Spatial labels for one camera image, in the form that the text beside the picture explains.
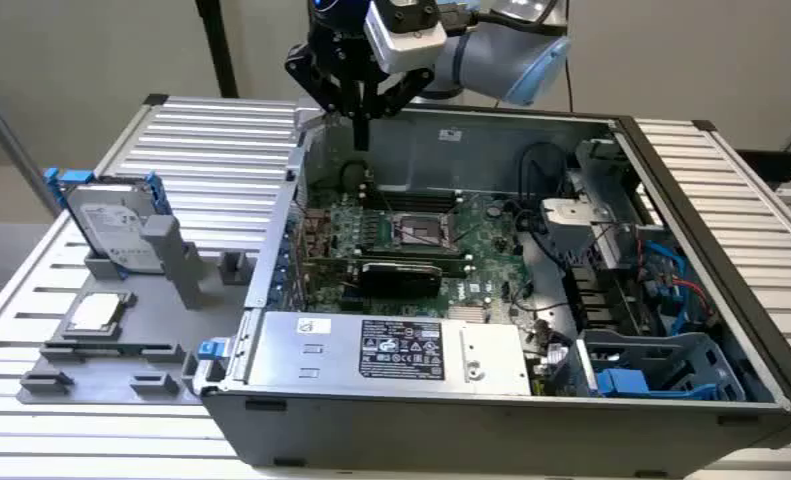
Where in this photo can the CPU socket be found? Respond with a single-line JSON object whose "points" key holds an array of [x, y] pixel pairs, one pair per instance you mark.
{"points": [[422, 230]]}

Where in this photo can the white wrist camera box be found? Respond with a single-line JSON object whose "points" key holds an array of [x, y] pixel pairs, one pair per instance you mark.
{"points": [[408, 42]]}

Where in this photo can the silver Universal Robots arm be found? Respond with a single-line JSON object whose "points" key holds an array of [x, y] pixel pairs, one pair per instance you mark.
{"points": [[488, 55]]}

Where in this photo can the silver power supply unit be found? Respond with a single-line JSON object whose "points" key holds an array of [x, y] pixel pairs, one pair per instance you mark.
{"points": [[342, 360]]}

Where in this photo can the silver CPU chip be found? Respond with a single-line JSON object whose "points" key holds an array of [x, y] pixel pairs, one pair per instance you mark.
{"points": [[97, 312]]}

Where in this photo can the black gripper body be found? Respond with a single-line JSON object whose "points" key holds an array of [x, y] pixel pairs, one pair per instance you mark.
{"points": [[338, 30]]}

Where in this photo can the green motherboard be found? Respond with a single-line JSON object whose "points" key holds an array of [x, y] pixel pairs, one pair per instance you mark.
{"points": [[495, 270]]}

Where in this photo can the black ribbed fan shroud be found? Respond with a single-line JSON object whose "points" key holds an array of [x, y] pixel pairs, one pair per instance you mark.
{"points": [[595, 300]]}

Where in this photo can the black graphics card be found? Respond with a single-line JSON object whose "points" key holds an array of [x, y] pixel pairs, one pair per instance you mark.
{"points": [[402, 277]]}

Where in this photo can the silver metal drive cage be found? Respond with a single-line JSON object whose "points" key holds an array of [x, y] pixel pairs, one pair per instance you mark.
{"points": [[578, 215]]}

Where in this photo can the black RAM slot bank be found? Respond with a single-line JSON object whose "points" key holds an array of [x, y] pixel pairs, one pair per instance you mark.
{"points": [[415, 200], [415, 254]]}

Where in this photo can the grey parts rack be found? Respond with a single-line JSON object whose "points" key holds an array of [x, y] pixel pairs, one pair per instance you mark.
{"points": [[148, 320]]}

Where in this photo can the blue case latch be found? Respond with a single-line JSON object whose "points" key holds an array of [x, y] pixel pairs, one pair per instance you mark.
{"points": [[210, 350]]}

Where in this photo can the grey plastic disk bay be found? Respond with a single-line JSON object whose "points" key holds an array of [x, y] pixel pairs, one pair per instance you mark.
{"points": [[675, 350]]}

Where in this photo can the open black PC case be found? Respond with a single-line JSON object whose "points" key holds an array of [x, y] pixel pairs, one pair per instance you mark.
{"points": [[435, 430]]}

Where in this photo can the silver chipset heatsink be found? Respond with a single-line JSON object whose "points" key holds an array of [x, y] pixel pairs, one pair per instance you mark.
{"points": [[467, 313]]}

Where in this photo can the aluminium frame post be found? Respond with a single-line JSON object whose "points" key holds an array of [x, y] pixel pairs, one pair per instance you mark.
{"points": [[1, 135]]}

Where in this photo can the black stand pole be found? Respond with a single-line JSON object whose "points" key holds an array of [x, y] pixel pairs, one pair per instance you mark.
{"points": [[218, 50]]}

